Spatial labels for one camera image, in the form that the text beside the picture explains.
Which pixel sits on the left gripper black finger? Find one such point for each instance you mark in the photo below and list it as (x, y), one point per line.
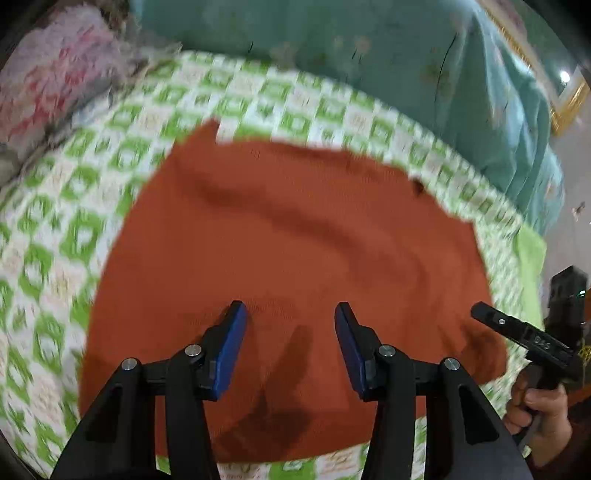
(220, 346)
(358, 345)

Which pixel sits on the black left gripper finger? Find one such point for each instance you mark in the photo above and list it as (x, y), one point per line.
(503, 324)

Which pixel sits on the orange knitted sweater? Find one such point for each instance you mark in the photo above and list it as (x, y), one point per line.
(291, 232)

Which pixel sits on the person's right hand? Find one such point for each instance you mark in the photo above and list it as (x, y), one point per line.
(550, 407)

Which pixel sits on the green white patterned bedsheet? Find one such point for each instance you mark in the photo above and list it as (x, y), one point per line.
(59, 220)

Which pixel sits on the gold framed mirror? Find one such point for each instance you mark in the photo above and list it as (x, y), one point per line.
(532, 38)

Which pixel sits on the teal floral blanket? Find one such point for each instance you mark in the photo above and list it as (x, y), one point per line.
(444, 64)

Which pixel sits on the pink white fuzzy cloth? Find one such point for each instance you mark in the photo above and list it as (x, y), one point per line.
(80, 51)

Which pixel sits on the black camera box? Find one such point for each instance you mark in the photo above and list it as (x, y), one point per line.
(566, 305)

